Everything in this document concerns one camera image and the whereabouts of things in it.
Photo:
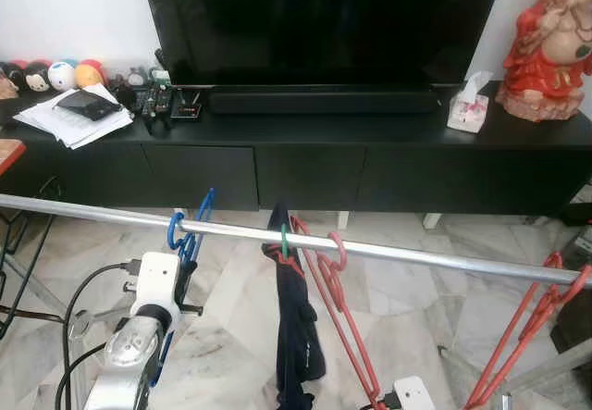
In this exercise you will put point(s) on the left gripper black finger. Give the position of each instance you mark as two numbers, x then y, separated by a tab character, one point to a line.
190	277

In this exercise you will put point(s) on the blue plastic clothes hanger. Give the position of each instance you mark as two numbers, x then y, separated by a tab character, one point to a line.
172	229

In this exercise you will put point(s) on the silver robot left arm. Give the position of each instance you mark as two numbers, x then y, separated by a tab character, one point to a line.
129	364

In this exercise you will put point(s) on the green hook clothes hanger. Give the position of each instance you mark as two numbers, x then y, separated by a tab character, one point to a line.
285	242

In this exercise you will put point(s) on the red plastic clothes hanger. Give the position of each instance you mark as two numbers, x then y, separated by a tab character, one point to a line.
515	334
341	254
585	279

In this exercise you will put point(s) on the navy blue t-shirt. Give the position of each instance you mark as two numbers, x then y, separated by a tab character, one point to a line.
296	336

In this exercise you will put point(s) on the small black circuit board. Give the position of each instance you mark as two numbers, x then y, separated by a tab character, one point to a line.
188	109

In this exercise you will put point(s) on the black green gadget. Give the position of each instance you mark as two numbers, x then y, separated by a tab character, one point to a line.
155	100

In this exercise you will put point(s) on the black leather wallet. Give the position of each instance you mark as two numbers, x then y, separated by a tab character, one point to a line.
88	105

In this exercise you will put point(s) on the white paper stack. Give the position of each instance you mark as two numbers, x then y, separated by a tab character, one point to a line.
55	128

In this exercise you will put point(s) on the black low tv cabinet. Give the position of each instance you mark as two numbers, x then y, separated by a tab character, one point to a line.
370	165

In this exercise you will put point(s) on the marble top folding table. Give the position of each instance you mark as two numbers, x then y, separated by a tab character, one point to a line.
7	154

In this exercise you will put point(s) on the black soundbar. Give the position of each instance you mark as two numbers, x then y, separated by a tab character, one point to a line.
324	102

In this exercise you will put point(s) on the orange round plush toy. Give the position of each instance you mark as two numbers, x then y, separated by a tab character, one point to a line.
89	73

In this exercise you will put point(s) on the silver metal clothes rack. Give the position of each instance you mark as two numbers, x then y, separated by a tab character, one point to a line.
416	255

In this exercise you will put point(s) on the white round plush toy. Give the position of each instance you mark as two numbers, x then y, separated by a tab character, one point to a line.
60	74

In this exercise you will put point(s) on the black flat screen television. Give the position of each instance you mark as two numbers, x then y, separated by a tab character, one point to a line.
324	21

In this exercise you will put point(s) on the red laughing buddha statue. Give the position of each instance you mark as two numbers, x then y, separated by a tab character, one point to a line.
546	58

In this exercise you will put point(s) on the white pink tissue pack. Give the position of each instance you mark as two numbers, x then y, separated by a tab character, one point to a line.
467	112

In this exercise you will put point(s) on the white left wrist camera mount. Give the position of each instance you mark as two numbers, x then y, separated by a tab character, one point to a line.
157	280

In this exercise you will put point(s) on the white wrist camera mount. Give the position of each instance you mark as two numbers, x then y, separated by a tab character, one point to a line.
416	396
157	280

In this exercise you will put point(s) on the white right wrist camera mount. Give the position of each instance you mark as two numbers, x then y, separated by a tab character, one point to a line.
416	396

